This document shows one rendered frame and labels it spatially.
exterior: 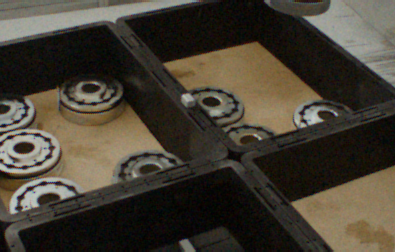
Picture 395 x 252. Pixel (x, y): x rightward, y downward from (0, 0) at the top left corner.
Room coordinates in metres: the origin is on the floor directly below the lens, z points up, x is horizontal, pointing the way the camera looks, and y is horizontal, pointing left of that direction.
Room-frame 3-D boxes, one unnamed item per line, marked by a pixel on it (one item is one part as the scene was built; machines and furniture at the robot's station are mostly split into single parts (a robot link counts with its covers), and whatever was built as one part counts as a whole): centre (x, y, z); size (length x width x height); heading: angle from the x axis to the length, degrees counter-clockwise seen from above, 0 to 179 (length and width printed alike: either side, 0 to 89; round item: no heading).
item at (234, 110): (0.93, -0.02, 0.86); 0.10 x 0.10 x 0.01
